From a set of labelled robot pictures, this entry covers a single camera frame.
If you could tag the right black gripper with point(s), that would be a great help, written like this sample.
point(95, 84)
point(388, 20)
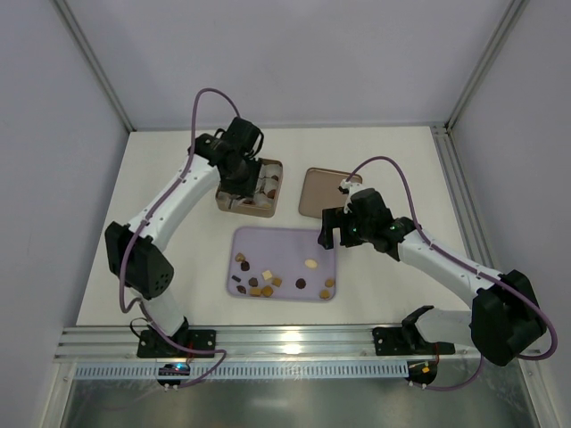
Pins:
point(335, 227)

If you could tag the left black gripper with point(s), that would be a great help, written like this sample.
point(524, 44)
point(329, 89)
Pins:
point(246, 179)

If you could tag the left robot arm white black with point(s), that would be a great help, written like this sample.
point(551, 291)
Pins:
point(135, 250)

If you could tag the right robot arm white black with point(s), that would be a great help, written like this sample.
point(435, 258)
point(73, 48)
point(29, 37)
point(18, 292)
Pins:
point(501, 319)

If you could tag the white swirl oval chocolate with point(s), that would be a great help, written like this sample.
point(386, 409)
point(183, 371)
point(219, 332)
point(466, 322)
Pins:
point(311, 263)

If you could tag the caramel hexagon chocolate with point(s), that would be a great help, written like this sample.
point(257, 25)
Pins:
point(325, 293)

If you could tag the caramel shell chocolate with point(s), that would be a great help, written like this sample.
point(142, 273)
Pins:
point(267, 291)

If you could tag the brown tin lid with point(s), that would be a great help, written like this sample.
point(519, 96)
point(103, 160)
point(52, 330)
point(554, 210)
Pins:
point(320, 191)

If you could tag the brown tin box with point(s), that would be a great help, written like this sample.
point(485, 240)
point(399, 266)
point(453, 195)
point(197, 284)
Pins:
point(264, 201)

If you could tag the purple plastic tray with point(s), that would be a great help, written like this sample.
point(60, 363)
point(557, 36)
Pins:
point(282, 251)

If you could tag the right black mount plate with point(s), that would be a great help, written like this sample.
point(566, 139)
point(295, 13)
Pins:
point(389, 341)

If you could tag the black mount plate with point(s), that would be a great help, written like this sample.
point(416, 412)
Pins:
point(152, 345)
point(389, 341)

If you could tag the white slotted cable duct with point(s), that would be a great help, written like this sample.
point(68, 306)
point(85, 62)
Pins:
point(245, 370)

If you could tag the aluminium rail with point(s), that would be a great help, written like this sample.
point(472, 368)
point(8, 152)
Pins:
point(107, 342)

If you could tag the left black mount plate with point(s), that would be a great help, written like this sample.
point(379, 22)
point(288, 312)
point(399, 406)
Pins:
point(152, 345)

